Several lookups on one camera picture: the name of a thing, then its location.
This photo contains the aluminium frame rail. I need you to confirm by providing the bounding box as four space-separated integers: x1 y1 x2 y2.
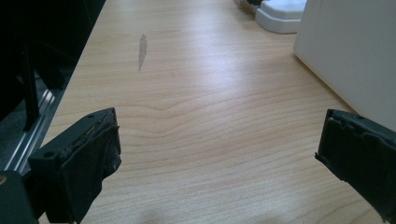
3 88 57 175

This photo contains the white plastic appliance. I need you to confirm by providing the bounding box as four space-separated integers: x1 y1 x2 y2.
233 0 308 35

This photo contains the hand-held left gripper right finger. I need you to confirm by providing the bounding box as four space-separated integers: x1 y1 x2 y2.
314 108 396 224

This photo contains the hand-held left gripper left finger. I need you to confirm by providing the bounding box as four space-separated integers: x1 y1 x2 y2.
27 107 122 224

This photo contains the large white box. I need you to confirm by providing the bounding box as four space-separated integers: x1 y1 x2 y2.
292 0 396 133

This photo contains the black metal stand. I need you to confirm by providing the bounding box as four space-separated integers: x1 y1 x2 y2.
19 43 41 133

